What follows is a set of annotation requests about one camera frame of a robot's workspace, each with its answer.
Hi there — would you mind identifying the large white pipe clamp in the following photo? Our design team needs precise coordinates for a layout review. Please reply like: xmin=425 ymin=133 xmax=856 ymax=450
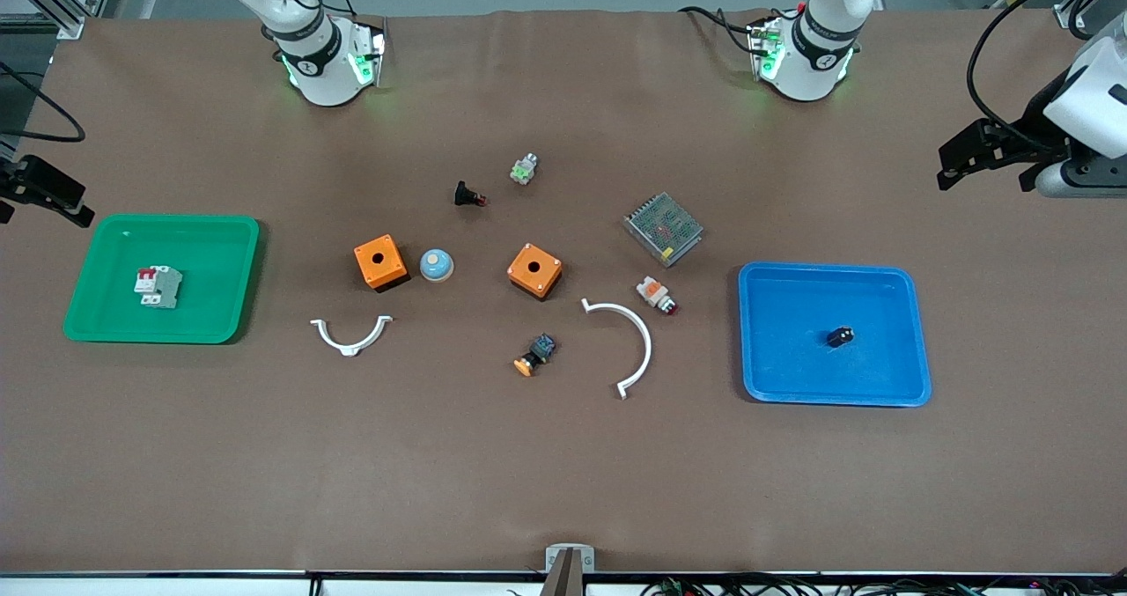
xmin=580 ymin=298 xmax=654 ymax=401

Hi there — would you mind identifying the metal mesh power supply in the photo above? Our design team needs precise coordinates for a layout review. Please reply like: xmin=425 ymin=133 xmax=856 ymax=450
xmin=622 ymin=192 xmax=704 ymax=269

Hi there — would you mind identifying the red indicator orange white body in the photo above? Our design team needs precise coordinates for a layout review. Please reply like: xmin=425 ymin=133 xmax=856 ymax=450
xmin=636 ymin=276 xmax=679 ymax=317

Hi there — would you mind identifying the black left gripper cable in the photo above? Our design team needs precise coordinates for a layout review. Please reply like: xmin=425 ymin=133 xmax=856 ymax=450
xmin=966 ymin=0 xmax=1112 ymax=153

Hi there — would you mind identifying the orange button box black base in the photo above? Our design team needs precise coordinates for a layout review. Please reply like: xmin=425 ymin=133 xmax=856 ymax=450
xmin=354 ymin=234 xmax=410 ymax=293
xmin=506 ymin=242 xmax=564 ymax=302

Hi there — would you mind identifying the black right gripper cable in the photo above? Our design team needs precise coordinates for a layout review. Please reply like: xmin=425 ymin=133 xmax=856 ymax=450
xmin=0 ymin=62 xmax=87 ymax=144

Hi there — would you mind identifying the green plastic tray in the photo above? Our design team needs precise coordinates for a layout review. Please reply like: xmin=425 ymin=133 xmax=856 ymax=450
xmin=63 ymin=215 xmax=261 ymax=345

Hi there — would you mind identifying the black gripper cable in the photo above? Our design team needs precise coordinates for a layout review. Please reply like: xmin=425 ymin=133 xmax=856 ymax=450
xmin=966 ymin=0 xmax=1112 ymax=153
xmin=0 ymin=62 xmax=87 ymax=144

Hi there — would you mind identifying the blue plastic tray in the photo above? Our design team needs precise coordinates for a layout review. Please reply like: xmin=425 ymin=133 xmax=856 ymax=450
xmin=738 ymin=261 xmax=932 ymax=408

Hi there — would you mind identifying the yellow mushroom push button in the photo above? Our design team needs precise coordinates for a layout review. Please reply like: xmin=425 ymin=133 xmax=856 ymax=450
xmin=513 ymin=333 xmax=557 ymax=378

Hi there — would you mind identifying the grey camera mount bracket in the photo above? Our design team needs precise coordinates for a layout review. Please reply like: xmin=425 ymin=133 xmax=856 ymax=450
xmin=545 ymin=543 xmax=596 ymax=596

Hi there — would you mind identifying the small white pipe clamp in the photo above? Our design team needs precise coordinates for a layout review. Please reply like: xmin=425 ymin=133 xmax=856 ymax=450
xmin=310 ymin=315 xmax=394 ymax=357

